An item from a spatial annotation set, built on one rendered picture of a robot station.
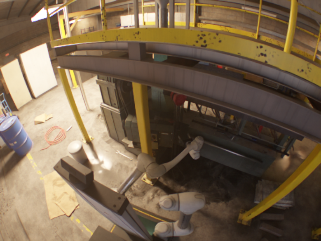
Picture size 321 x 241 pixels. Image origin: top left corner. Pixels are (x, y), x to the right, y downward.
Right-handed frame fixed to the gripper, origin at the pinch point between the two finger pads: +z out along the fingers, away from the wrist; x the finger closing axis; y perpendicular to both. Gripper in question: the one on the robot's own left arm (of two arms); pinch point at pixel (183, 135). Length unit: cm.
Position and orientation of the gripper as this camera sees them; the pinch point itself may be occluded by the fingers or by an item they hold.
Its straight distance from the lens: 195.9
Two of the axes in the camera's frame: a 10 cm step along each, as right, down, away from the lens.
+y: -0.1, -7.7, -6.3
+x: -9.5, 2.0, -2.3
